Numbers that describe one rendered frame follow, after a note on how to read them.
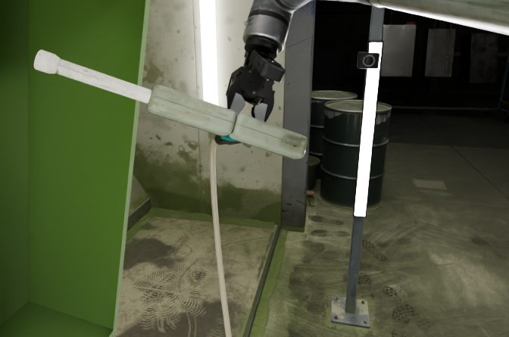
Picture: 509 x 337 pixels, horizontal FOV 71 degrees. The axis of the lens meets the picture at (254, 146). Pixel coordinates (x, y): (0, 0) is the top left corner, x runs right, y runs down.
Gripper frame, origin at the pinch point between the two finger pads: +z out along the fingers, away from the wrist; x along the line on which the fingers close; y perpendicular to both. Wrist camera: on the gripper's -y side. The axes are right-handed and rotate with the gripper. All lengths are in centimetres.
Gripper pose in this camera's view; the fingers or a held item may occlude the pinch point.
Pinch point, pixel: (241, 135)
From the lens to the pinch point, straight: 70.6
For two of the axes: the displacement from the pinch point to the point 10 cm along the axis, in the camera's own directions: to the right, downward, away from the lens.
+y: -3.8, 0.4, 9.3
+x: -8.9, -2.9, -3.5
